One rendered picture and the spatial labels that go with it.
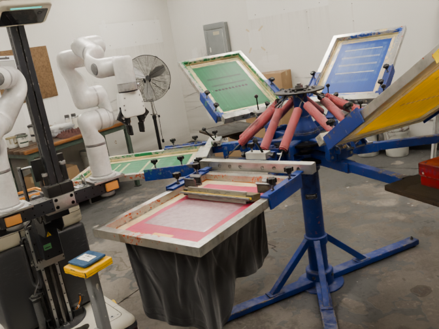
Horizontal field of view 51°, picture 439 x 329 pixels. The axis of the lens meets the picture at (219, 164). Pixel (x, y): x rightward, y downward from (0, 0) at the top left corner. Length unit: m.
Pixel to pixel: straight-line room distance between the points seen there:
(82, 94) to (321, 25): 4.58
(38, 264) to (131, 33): 4.94
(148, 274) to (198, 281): 0.29
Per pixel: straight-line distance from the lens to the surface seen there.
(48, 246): 2.58
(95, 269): 1.80
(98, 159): 2.22
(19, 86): 2.03
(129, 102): 1.84
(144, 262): 2.06
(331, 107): 2.73
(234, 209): 2.03
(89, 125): 2.18
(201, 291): 1.90
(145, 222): 2.08
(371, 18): 6.14
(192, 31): 7.49
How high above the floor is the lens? 1.67
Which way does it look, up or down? 15 degrees down
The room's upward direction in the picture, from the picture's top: 9 degrees counter-clockwise
